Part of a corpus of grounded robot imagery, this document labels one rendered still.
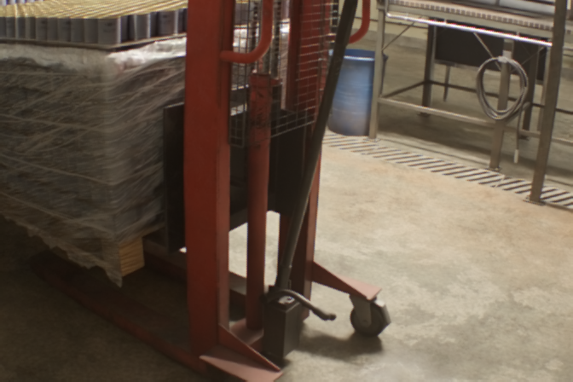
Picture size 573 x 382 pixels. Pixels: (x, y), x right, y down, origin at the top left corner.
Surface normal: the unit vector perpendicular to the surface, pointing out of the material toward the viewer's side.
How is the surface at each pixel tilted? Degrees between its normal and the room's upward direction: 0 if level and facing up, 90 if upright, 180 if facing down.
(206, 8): 90
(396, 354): 0
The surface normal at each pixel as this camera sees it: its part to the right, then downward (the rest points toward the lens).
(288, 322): 0.84, 0.22
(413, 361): 0.05, -0.95
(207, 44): -0.55, 0.24
